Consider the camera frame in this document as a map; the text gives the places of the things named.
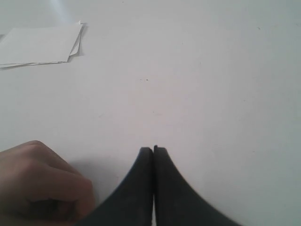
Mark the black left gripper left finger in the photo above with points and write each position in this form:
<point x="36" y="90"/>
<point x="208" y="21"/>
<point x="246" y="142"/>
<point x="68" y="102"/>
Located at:
<point x="131" y="203"/>

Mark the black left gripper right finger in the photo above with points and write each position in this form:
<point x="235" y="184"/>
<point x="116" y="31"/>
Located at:
<point x="176" y="202"/>

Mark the person's hand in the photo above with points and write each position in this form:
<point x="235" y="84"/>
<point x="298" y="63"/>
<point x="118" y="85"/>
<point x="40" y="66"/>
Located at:
<point x="39" y="188"/>

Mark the stack of white papers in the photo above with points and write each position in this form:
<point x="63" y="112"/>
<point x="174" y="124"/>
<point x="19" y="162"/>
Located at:
<point x="38" y="46"/>

